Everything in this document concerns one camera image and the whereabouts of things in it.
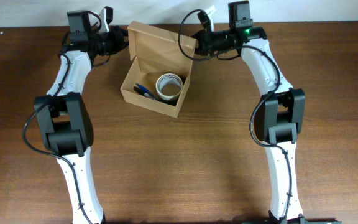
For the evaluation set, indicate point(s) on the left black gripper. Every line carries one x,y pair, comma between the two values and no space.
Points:
117,32

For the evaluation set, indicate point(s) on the white masking tape roll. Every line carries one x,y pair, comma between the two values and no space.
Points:
169,86

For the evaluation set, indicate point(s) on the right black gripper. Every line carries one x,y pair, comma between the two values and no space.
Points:
206,42

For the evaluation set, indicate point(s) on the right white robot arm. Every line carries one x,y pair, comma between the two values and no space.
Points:
276,121

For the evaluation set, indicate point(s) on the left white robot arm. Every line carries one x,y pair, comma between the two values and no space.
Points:
64,123

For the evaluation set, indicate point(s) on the brown cardboard box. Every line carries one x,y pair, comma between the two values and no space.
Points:
156,52

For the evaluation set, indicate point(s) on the blue ballpoint pen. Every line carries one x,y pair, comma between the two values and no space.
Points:
146,91

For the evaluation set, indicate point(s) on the black permanent marker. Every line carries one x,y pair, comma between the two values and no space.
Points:
144,93

